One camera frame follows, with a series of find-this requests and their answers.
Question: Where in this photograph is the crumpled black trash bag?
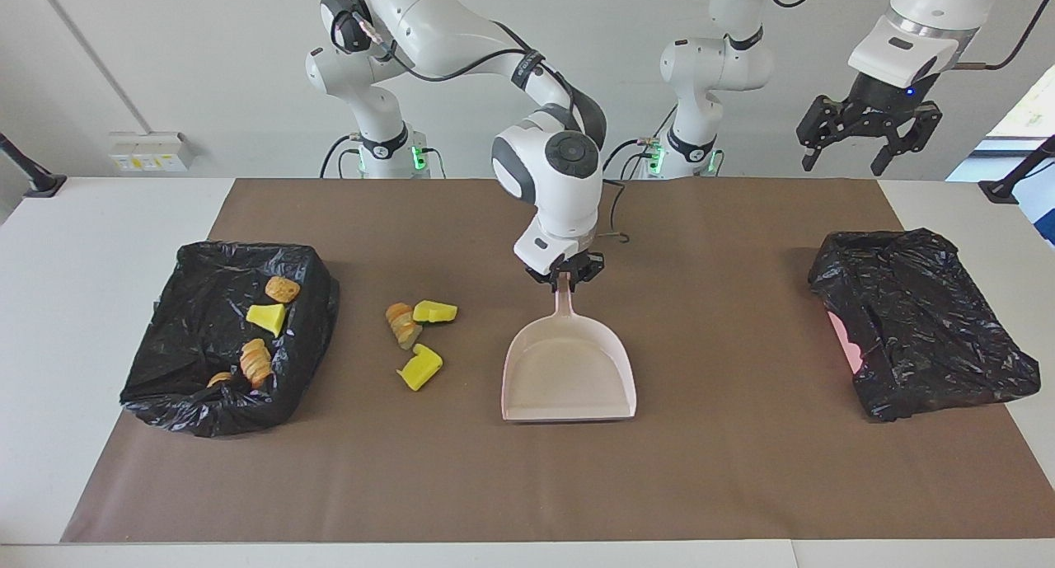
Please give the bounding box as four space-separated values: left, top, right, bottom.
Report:
808 228 1042 423

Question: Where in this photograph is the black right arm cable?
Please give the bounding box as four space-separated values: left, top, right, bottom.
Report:
330 7 633 247

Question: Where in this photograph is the white wall socket box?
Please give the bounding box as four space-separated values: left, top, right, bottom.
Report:
108 131 197 173

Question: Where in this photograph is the brown paper table mat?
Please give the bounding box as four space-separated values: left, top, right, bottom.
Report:
60 177 1055 544

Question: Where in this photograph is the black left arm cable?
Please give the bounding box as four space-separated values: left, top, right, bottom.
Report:
762 0 1055 70

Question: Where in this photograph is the yellow green sponge piece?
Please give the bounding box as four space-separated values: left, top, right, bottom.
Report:
246 303 287 338
396 343 444 392
412 300 459 326

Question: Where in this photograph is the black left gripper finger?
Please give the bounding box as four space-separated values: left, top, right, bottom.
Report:
872 102 943 176
797 96 854 171

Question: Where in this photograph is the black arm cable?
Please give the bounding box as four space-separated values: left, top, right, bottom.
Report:
330 7 633 247
762 0 1055 70

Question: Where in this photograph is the pale pink plastic dustpan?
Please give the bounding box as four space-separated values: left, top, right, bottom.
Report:
501 273 638 423

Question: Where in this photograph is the open black trash bag bin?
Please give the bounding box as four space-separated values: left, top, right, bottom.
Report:
120 240 340 439

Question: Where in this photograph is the pink bin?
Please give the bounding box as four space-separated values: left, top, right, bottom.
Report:
828 311 862 375

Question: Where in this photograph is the sliced bread piece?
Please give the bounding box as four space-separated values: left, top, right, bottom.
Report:
240 338 274 389
385 303 424 351

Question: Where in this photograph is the black base power cable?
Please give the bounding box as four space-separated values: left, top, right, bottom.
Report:
319 134 363 179
598 106 678 180

